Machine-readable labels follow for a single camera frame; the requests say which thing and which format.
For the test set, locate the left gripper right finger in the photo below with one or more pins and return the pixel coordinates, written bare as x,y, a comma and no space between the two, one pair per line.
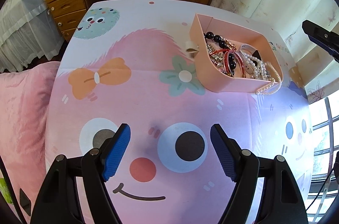
227,151

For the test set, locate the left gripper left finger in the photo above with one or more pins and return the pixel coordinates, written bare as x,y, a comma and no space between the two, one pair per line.
114,150

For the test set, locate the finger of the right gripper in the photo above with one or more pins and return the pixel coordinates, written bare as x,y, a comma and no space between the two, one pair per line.
329,41

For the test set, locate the pink plastic tray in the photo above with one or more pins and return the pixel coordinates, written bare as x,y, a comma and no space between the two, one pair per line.
211,38

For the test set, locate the white smart watch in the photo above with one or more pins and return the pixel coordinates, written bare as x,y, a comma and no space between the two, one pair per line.
251,59

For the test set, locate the cartoon printed table cover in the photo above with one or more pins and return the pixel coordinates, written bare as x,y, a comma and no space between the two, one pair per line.
127,63

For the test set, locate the red bangle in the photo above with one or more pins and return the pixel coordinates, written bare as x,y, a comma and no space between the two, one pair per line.
232,60

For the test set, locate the pink bed quilt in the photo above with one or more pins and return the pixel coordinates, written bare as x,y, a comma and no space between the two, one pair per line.
25,99

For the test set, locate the white lace cloth cover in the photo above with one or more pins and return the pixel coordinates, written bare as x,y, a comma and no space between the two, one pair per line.
28,31

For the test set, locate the window frame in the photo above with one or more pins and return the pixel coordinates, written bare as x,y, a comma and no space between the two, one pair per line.
324,188

